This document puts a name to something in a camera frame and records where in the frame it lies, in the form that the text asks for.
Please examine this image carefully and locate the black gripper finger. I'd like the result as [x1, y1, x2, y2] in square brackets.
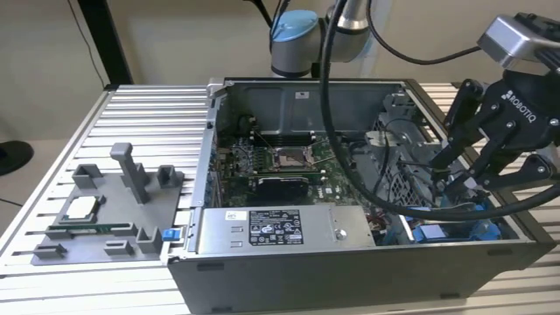
[443, 121, 560, 198]
[430, 78, 499, 179]

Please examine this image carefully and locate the hard disk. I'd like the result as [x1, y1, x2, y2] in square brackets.
[399, 202, 482, 228]

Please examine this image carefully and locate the black disk wire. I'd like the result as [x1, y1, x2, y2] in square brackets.
[374, 118, 433, 211]

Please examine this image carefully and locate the blue disk carrier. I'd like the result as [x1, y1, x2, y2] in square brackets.
[413, 225, 447, 244]

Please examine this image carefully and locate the black RAM slot row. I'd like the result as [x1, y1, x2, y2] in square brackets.
[250, 129, 318, 147]
[250, 167, 321, 175]

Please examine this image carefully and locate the silver power supply unit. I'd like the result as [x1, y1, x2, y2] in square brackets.
[194, 205, 378, 257]

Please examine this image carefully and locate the green motherboard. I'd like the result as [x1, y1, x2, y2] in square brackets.
[215, 131, 378, 210]

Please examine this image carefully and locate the metal socket cover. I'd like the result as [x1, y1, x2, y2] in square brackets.
[305, 136, 342, 165]

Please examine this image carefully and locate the CPU socket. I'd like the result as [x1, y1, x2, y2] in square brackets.
[273, 147, 314, 168]

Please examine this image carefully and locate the black graphics card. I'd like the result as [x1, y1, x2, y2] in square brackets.
[254, 176, 309, 203]

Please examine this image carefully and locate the open black PC case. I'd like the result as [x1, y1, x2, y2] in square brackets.
[167, 77, 558, 314]

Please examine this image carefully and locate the gray parts rack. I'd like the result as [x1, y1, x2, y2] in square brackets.
[29, 142, 187, 266]

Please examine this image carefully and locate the green RAM stick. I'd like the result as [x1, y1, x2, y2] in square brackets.
[49, 222, 133, 235]

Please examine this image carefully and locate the silver CPU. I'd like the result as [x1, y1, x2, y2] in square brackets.
[63, 196, 99, 219]

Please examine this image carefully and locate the black round base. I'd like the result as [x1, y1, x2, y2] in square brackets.
[0, 140, 34, 177]

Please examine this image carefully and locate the blue plastic bay bracket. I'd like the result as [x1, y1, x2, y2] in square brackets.
[474, 203, 502, 241]

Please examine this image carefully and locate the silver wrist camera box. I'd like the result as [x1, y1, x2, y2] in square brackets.
[474, 14, 560, 69]

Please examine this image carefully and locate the thin black camera cable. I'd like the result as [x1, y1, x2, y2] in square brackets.
[366, 0, 482, 65]

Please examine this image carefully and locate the coloured power wire bundle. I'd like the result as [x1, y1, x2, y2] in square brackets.
[365, 211, 393, 237]

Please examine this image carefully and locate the black cable bundle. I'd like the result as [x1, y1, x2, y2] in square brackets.
[243, 0, 291, 31]

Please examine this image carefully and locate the black upright post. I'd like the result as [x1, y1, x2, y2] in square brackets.
[75, 0, 134, 85]

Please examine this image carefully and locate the thin black wall cable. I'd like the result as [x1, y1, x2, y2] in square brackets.
[67, 0, 106, 85]

